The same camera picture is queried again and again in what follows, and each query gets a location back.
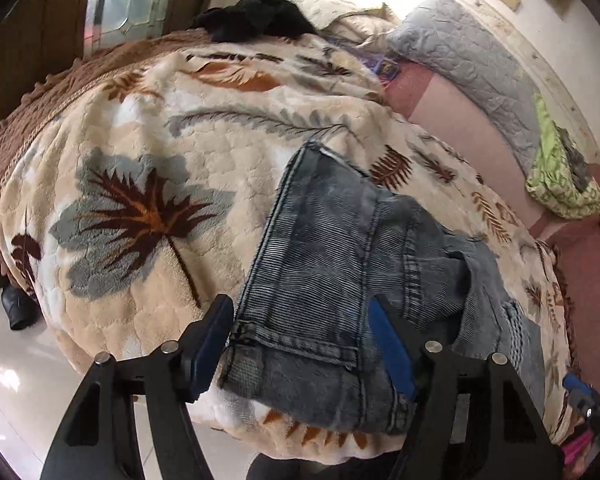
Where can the black cloth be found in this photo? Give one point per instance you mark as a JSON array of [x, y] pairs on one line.
[[260, 17]]

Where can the brown fringed sofa cover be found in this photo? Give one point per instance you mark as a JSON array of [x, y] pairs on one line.
[[55, 95]]

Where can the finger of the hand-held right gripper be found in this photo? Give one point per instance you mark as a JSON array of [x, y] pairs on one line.
[[575, 385]]

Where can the green patterned quilt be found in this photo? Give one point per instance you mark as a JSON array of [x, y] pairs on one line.
[[555, 190]]

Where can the blue denim pants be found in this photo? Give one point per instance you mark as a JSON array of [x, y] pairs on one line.
[[320, 240]]

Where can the leaf print blanket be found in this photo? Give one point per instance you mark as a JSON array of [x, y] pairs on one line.
[[155, 135]]

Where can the black shoe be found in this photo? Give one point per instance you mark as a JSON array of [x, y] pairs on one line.
[[20, 310]]

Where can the wooden door with stained glass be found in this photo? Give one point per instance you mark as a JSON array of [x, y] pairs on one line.
[[130, 0]]

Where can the grey quilted pillow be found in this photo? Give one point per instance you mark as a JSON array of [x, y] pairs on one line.
[[470, 60]]

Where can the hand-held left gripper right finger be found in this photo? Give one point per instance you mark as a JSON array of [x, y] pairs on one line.
[[392, 350]]

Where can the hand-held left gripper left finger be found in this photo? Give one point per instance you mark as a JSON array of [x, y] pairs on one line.
[[205, 360]]

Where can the grey garment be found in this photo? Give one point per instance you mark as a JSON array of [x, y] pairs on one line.
[[577, 165]]

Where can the cream cloth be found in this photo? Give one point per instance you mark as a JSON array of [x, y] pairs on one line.
[[355, 22]]

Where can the colourful packet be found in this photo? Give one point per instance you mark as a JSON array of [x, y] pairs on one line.
[[387, 67]]

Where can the pink and red sofa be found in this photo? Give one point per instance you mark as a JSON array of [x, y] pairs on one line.
[[460, 115]]

